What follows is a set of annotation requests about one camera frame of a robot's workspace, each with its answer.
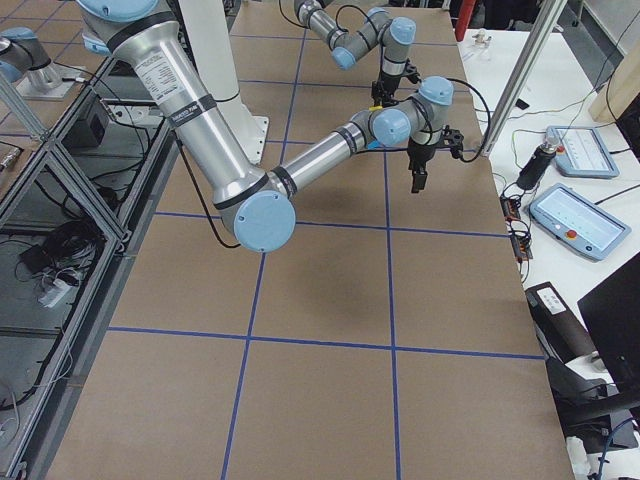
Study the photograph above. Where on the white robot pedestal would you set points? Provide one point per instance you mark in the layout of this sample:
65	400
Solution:
208	35

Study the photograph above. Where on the aluminium frame post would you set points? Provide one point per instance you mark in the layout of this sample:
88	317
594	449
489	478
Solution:
535	42

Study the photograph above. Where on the far teach pendant tablet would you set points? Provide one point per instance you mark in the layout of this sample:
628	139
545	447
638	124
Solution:
581	153

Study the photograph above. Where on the near teach pendant tablet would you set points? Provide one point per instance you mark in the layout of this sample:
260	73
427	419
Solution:
578	223

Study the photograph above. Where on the black computer monitor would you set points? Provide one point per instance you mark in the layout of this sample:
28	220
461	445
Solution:
611	314

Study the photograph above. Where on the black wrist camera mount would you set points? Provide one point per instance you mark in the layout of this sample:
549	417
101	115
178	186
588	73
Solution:
453	139

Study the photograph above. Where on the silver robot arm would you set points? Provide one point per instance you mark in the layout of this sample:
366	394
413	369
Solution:
394	36
254	204

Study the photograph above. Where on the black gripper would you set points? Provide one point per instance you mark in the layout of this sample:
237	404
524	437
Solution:
419	153
384	85

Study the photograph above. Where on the black water bottle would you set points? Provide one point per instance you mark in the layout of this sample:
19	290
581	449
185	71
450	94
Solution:
537	165

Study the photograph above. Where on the teach pendant tablet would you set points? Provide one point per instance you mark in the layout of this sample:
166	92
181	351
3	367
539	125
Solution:
581	153
578	223

